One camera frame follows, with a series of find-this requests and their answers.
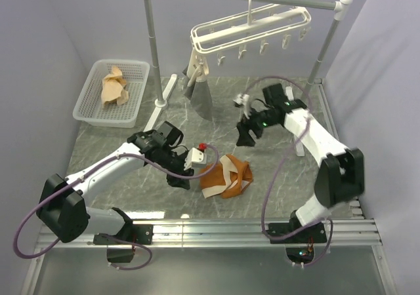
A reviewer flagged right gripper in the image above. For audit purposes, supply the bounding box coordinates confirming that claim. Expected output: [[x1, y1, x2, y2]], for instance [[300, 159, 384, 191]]
[[236, 104, 279, 148]]

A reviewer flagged orange underwear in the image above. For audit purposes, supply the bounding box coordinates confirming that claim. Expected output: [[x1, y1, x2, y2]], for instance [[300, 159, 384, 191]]
[[199, 154, 253, 199]]

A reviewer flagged white clip hanger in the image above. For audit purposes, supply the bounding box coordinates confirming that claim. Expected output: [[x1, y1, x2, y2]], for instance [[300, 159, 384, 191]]
[[190, 0, 312, 65]]

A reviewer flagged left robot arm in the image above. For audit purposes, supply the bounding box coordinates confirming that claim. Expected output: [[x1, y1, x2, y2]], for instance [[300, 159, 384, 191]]
[[36, 121, 194, 244]]

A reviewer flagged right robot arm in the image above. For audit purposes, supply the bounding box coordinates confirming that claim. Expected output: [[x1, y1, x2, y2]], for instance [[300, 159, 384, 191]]
[[234, 83, 365, 243]]

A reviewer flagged grey underwear hanging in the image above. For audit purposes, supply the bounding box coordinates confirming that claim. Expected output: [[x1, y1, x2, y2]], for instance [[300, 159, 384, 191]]
[[182, 66, 213, 121]]

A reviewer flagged beige underwear hanging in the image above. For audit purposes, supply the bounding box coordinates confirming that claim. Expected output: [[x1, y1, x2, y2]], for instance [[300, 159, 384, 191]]
[[186, 49, 209, 87]]

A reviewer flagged beige underwear in basket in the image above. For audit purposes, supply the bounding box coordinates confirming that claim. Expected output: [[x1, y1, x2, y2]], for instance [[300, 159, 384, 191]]
[[101, 66, 129, 107]]

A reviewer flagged white plastic basket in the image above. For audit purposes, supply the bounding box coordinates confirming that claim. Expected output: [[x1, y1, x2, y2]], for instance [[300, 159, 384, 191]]
[[73, 59, 150, 128]]

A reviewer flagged white drying rack stand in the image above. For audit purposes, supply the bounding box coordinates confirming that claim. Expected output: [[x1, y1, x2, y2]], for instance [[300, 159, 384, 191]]
[[138, 0, 354, 158]]

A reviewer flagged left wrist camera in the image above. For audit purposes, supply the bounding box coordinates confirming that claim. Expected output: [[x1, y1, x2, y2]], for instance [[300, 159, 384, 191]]
[[184, 143, 207, 171]]

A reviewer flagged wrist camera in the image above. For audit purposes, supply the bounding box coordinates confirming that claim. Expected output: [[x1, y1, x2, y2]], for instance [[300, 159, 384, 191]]
[[184, 143, 207, 171], [233, 93, 251, 119]]

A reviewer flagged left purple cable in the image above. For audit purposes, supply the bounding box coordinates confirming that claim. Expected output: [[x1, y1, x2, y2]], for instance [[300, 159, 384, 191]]
[[12, 144, 220, 271]]

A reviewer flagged purple cable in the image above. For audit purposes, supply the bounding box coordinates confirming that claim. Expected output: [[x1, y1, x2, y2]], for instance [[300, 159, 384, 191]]
[[244, 75, 334, 268], [12, 144, 220, 271]]

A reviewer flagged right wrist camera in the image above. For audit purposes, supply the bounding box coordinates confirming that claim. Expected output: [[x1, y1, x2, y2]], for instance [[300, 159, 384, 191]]
[[233, 93, 251, 119]]

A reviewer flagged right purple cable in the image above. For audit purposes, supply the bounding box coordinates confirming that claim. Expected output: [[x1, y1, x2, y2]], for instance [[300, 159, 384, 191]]
[[244, 75, 334, 268]]

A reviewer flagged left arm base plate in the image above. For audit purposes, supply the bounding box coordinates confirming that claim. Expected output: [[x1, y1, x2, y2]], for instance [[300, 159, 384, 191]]
[[93, 224, 154, 245]]

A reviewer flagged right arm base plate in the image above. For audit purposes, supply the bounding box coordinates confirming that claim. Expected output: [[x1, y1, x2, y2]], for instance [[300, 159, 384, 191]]
[[266, 222, 327, 244]]

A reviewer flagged aluminium mounting rail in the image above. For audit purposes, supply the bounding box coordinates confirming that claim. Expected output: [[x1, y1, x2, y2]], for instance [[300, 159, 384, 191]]
[[34, 218, 383, 250]]

